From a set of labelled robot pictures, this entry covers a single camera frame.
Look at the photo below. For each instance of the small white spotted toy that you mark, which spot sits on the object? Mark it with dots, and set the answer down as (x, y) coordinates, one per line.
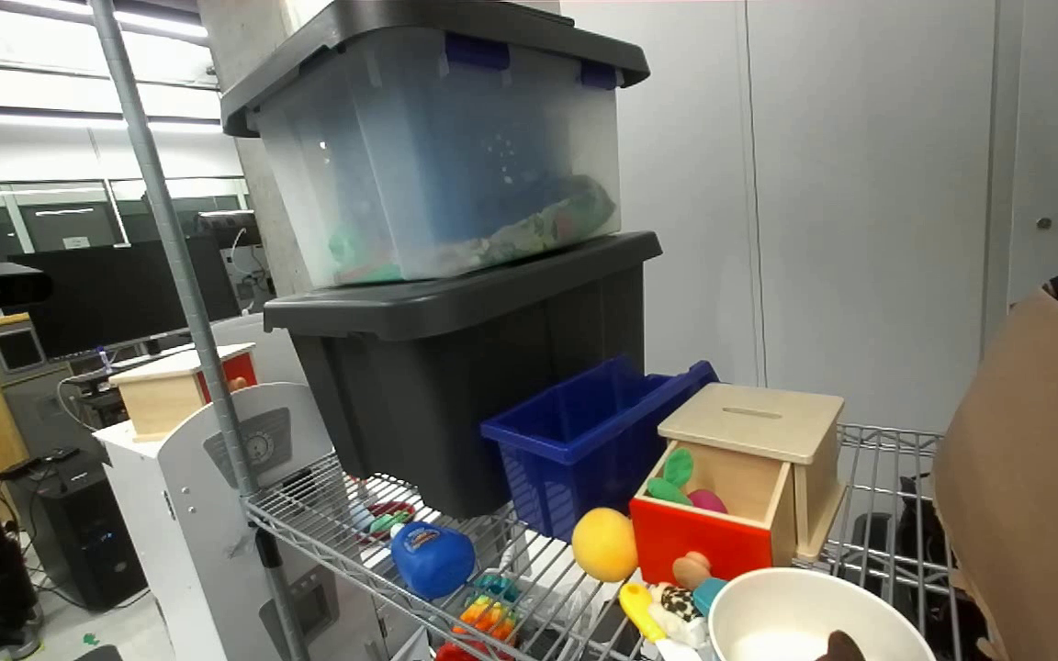
(678, 603)

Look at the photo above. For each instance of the wooden box red drawer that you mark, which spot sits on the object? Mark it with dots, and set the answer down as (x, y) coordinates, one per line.
(747, 481)

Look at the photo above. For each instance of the dark grey storage tote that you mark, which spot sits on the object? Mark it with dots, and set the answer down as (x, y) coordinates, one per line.
(408, 374)

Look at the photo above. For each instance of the blue plastic bin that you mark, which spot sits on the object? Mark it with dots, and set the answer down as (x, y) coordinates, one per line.
(586, 441)

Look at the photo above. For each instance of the yellow ball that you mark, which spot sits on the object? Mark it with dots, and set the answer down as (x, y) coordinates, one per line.
(604, 547)

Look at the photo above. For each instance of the clear plastic storage bin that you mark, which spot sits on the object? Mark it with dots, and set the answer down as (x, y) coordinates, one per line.
(437, 138)

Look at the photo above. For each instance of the blue toy ball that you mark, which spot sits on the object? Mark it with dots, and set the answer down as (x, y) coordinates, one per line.
(431, 559)

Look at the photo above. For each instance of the wooden toy peg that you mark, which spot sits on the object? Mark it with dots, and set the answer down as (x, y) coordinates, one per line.
(690, 572)

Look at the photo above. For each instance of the rainbow stacking toy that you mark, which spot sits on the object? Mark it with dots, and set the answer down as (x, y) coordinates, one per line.
(477, 635)

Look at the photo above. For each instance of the wooden box on cabinet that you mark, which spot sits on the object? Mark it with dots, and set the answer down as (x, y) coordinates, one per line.
(164, 395)

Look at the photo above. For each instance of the white machine cabinet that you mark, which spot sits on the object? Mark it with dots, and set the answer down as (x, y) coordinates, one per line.
(203, 578)

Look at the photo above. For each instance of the brown monkey plush toy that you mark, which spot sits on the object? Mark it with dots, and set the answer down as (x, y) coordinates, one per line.
(842, 647)

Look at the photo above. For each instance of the large cardboard box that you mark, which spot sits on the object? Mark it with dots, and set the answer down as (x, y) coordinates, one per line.
(995, 483)

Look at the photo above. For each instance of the toy knife yellow handle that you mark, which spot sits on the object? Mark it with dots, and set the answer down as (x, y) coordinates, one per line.
(635, 608)

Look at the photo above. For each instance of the white bowl teal handle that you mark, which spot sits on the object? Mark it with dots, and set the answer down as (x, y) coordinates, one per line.
(792, 615)

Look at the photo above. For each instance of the wire metal shelf rack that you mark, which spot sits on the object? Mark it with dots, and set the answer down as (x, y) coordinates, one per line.
(187, 294)

